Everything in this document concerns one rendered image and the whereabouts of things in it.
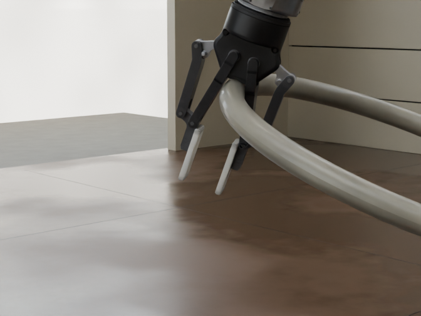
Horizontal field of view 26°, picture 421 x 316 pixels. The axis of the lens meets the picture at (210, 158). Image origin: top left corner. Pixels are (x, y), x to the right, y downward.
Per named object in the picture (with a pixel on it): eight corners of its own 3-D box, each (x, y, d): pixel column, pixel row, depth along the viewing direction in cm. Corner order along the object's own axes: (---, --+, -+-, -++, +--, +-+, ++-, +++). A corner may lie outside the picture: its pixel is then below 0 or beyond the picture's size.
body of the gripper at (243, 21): (224, -2, 106) (199, 72, 109) (292, 23, 105) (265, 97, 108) (235, -7, 113) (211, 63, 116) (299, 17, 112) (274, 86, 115)
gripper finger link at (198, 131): (200, 130, 113) (195, 128, 113) (183, 181, 115) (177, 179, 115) (205, 125, 116) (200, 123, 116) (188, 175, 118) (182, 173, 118)
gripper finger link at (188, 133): (200, 115, 113) (178, 106, 113) (188, 152, 114) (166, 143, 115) (203, 112, 114) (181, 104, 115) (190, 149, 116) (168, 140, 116)
